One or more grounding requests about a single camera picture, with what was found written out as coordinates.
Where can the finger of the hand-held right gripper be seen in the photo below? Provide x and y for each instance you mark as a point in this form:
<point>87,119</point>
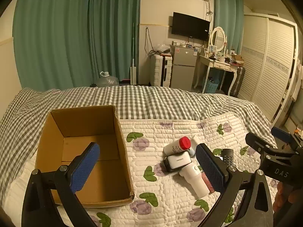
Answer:
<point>280,133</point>
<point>262,144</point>

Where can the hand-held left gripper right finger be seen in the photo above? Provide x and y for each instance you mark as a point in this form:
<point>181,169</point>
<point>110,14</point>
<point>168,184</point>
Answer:
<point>209,167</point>

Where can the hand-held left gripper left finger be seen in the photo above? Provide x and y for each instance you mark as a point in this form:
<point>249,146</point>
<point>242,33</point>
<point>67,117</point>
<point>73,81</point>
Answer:
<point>85,167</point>

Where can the pink brown small item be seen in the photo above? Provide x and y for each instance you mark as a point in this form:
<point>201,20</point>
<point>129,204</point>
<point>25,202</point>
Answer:
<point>208,184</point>

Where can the white roll-on bottle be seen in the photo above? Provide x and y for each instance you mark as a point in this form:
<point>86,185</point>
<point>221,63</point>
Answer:
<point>195,182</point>

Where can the black remote control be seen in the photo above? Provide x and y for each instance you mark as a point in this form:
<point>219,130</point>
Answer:
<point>227,157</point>

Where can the white tube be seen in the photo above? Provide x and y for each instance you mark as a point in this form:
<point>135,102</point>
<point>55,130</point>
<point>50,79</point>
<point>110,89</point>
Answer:
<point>194,144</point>

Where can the black and white charger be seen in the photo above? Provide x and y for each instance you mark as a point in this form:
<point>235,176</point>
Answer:
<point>178,162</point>

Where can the white bottle with red cap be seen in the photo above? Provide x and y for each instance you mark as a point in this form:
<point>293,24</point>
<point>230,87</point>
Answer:
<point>176,147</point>

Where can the brown cardboard box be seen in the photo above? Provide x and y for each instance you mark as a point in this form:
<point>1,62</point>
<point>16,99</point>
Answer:
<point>94,123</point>

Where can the person's right hand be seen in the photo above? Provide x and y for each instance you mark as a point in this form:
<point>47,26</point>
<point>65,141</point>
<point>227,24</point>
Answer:
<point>281,194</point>

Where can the white floral quilt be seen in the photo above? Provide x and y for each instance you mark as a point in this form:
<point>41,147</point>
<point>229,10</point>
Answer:
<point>165,127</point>

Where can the brown suitcase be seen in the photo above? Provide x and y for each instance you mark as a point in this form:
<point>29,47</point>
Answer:
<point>238,80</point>

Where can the white louvred wardrobe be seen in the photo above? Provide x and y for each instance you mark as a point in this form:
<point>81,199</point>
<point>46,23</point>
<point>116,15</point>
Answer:
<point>265,63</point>

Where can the blue plastic basket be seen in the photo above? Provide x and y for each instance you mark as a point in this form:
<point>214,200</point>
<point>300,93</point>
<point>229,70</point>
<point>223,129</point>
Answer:
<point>211,86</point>

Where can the grey checkered bedsheet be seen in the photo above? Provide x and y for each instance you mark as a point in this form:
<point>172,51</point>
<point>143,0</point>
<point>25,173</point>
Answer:
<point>142,101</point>

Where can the clear water jug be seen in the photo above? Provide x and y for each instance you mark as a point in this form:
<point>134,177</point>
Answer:
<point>106,81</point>

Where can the white dressing table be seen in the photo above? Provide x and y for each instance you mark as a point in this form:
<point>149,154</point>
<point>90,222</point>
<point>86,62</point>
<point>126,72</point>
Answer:
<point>220,65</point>

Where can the white flat mop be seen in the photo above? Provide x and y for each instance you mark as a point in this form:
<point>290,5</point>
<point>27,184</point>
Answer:
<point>133,75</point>

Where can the silver small fridge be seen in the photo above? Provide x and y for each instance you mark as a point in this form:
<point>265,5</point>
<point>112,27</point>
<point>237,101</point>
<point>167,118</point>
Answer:
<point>183,66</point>

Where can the white suitcase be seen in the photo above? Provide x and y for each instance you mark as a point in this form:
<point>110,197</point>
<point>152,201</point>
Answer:
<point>158,71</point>

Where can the white oval mirror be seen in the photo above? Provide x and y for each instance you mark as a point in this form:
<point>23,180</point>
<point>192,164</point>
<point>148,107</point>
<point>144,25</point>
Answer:
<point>218,39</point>

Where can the narrow green curtain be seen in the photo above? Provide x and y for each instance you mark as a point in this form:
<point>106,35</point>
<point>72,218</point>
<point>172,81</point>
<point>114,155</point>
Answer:
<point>233,16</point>

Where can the clear plastic bag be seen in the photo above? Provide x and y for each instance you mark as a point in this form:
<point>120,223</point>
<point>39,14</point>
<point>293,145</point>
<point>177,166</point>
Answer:
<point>162,48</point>

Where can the wide green curtain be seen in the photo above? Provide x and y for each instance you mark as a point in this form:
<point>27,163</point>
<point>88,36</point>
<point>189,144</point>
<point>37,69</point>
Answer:
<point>71,40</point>

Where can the black wall television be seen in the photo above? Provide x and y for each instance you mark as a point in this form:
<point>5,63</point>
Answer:
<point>189,26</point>

